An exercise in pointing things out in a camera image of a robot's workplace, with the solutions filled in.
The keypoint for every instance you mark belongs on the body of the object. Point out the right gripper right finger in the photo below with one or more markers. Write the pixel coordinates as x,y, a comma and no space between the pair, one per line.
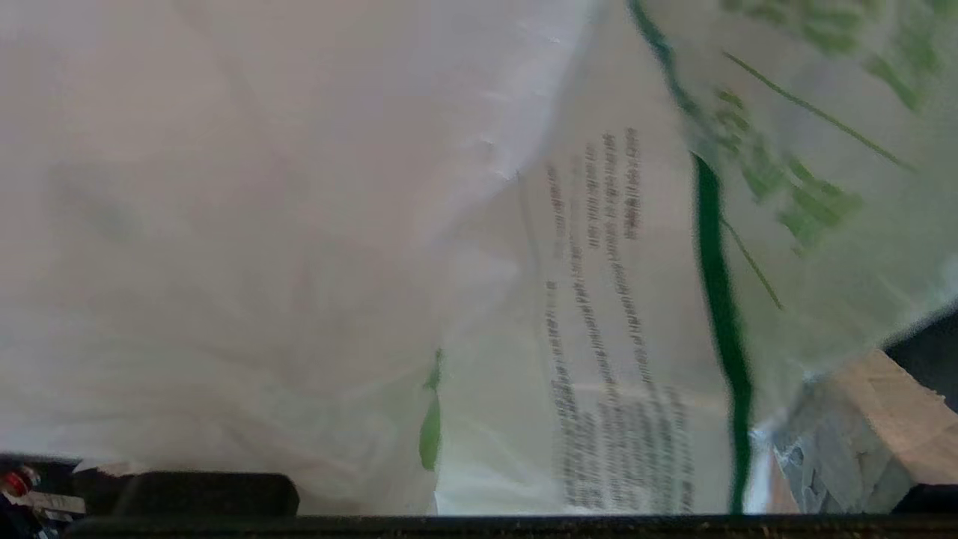
861,442

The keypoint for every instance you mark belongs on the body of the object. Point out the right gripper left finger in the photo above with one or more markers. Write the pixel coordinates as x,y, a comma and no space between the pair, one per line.
209,494

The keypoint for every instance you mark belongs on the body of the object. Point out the white green-printed plastic trash bag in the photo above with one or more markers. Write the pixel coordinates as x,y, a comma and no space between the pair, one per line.
314,224

